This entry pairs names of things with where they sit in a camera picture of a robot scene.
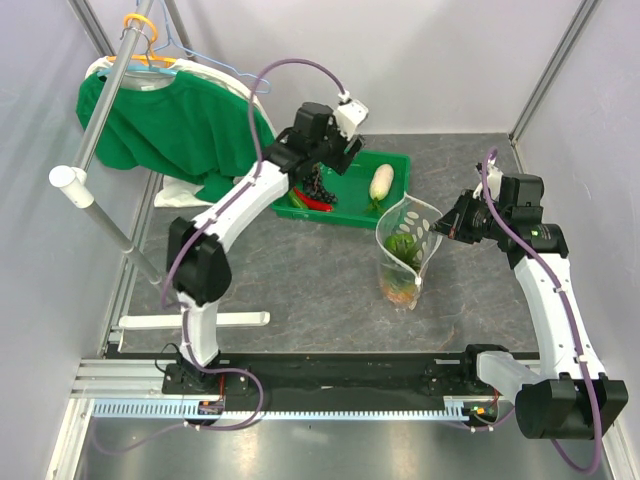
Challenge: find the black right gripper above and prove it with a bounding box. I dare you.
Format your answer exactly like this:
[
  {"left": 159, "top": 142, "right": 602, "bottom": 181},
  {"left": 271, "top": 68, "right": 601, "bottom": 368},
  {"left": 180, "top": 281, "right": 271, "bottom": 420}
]
[{"left": 430, "top": 189, "right": 511, "bottom": 244}]

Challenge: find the clear dotted zip top bag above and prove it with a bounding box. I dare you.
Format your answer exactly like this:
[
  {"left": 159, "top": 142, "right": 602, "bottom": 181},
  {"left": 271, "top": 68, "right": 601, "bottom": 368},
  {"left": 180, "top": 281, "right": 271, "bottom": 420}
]
[{"left": 375, "top": 194, "right": 442, "bottom": 289}]

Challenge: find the green bell pepper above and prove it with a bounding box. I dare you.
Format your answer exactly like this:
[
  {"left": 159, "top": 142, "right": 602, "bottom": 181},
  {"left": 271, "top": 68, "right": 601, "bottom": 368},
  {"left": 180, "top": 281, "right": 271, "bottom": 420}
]
[{"left": 384, "top": 232, "right": 419, "bottom": 258}]

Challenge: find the orange carrot with green leaves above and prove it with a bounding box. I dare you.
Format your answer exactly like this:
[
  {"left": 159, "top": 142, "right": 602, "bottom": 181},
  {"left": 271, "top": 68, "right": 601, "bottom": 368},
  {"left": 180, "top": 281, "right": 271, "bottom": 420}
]
[{"left": 378, "top": 247, "right": 423, "bottom": 310}]

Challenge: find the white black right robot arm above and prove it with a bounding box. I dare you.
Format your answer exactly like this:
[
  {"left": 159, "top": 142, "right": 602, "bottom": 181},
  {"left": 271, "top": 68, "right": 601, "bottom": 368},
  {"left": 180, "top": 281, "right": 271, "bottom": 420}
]
[{"left": 430, "top": 174, "right": 629, "bottom": 440}]

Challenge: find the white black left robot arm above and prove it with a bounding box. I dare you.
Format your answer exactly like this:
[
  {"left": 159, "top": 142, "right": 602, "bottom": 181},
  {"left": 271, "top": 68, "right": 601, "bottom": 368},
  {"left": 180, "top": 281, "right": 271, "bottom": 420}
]
[{"left": 166, "top": 100, "right": 369, "bottom": 393}]

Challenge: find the dark purple grape bunch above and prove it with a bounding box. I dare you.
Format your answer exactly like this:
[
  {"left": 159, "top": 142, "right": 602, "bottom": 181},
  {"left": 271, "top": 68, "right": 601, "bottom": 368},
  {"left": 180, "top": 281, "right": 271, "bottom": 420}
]
[{"left": 302, "top": 165, "right": 338, "bottom": 205}]

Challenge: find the green plastic tray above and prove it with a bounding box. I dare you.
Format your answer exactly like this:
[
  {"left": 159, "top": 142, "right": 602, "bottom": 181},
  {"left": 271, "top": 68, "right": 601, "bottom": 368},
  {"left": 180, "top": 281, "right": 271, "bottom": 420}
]
[{"left": 271, "top": 150, "right": 411, "bottom": 230}]

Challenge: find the white radish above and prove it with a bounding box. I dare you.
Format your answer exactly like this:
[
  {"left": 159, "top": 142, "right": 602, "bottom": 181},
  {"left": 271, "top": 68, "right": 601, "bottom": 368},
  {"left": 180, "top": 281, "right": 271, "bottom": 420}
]
[{"left": 369, "top": 164, "right": 394, "bottom": 201}]

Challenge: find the red chili pepper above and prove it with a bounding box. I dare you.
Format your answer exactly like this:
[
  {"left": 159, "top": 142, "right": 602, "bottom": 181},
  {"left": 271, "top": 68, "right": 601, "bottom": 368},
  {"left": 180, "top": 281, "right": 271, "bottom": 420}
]
[{"left": 293, "top": 187, "right": 333, "bottom": 212}]

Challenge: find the green chili pepper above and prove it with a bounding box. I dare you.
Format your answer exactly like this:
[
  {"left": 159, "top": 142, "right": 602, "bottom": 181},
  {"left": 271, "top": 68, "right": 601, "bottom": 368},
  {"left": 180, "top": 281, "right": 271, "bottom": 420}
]
[{"left": 287, "top": 190, "right": 308, "bottom": 209}]

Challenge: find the green t-shirt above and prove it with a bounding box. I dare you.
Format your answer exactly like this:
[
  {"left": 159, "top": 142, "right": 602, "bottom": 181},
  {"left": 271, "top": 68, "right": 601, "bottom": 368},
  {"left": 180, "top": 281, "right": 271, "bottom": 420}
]
[{"left": 96, "top": 72, "right": 257, "bottom": 186}]

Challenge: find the orange clothes hanger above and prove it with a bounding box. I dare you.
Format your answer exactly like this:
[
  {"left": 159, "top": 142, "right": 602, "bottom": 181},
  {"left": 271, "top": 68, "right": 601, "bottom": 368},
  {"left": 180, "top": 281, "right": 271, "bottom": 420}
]
[{"left": 107, "top": 12, "right": 179, "bottom": 70}]

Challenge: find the white t-shirt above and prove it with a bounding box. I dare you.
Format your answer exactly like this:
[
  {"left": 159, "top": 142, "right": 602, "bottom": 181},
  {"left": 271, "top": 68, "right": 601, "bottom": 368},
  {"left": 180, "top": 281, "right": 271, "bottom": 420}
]
[{"left": 83, "top": 55, "right": 279, "bottom": 209}]

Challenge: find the silver clothes rack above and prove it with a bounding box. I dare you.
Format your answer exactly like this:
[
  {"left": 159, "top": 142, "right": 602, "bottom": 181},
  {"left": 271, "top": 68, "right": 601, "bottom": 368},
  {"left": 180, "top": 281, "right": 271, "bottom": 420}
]
[{"left": 48, "top": 0, "right": 271, "bottom": 331}]

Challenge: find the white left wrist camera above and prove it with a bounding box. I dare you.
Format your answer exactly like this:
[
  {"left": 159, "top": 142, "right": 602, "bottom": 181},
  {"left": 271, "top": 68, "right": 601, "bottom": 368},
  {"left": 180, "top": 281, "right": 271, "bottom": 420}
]
[{"left": 333, "top": 90, "right": 369, "bottom": 140}]

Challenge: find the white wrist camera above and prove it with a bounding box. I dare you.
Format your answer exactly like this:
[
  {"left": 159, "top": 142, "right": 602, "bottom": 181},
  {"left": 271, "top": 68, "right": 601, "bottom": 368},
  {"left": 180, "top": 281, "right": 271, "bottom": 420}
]
[
  {"left": 333, "top": 90, "right": 369, "bottom": 140},
  {"left": 473, "top": 159, "right": 503, "bottom": 201}
]

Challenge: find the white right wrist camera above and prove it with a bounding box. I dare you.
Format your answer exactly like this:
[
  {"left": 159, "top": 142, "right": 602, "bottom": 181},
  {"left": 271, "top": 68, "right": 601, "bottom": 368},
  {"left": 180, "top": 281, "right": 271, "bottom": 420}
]
[{"left": 473, "top": 159, "right": 503, "bottom": 201}]

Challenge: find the blue wire hanger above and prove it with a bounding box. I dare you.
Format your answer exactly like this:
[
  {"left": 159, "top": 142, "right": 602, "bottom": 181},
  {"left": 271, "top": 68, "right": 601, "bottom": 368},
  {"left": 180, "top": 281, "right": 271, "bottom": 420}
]
[{"left": 151, "top": 1, "right": 256, "bottom": 99}]

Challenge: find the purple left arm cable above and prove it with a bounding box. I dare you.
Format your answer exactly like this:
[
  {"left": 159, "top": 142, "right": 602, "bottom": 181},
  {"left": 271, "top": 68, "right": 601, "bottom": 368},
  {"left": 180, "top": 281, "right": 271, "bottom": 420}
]
[{"left": 88, "top": 58, "right": 349, "bottom": 455}]

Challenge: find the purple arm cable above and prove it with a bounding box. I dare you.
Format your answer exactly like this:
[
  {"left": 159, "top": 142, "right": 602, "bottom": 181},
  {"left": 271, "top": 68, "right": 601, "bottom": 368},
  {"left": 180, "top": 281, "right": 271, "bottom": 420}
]
[
  {"left": 449, "top": 147, "right": 604, "bottom": 476},
  {"left": 88, "top": 58, "right": 349, "bottom": 455}
]

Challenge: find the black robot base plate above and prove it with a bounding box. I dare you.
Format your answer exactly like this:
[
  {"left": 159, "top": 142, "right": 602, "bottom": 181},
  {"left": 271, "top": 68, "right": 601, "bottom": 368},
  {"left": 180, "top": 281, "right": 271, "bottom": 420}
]
[{"left": 162, "top": 352, "right": 495, "bottom": 397}]

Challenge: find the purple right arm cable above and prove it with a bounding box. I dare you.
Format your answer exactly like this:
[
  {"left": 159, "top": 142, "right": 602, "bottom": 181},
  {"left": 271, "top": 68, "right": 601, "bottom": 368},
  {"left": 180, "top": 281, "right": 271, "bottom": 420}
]
[{"left": 449, "top": 147, "right": 604, "bottom": 476}]

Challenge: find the white slotted cable duct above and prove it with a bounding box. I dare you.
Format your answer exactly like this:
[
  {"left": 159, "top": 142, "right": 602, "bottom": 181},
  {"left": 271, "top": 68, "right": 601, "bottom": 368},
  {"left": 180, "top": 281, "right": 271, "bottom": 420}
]
[{"left": 92, "top": 398, "right": 470, "bottom": 422}]

